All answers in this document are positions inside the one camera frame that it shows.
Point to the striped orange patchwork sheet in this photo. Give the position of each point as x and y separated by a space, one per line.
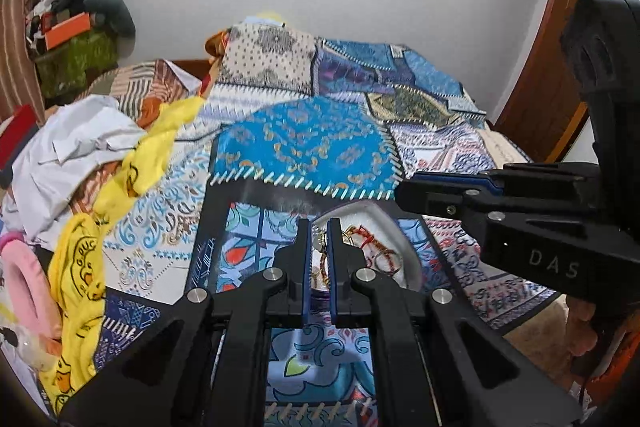
145 87

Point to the orange box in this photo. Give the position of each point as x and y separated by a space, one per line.
67 31

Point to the clear plastic bag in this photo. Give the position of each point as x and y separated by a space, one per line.
22 339

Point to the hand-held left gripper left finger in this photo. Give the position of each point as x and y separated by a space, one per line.
306 272

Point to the striped brown curtain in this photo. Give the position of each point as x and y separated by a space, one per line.
25 32

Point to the white bowl with bangles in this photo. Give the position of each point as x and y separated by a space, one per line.
395 227

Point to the person's right hand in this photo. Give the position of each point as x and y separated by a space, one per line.
580 327

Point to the white cloth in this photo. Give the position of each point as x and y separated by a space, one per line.
65 152

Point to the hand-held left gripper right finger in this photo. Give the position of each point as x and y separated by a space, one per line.
334 272

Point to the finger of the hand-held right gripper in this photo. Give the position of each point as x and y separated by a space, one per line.
460 177
435 202

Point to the pink plush item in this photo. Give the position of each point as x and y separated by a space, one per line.
27 282

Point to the yellow printed cloth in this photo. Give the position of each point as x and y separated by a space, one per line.
80 267

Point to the green patterned cloth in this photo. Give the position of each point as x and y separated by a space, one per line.
75 64

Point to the blue patchwork blanket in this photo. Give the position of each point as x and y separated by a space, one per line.
310 147

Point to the wooden door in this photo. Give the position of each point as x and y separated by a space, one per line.
555 72

